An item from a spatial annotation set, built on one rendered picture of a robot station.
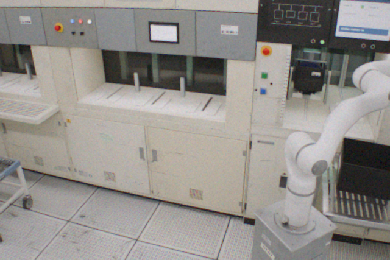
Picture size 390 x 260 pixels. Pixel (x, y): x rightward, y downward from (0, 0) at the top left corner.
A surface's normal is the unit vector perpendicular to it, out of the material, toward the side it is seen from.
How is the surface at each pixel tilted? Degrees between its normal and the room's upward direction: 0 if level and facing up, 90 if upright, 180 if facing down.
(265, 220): 0
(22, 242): 0
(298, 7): 90
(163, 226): 0
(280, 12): 90
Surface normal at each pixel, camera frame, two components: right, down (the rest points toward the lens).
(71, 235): 0.00, -0.89
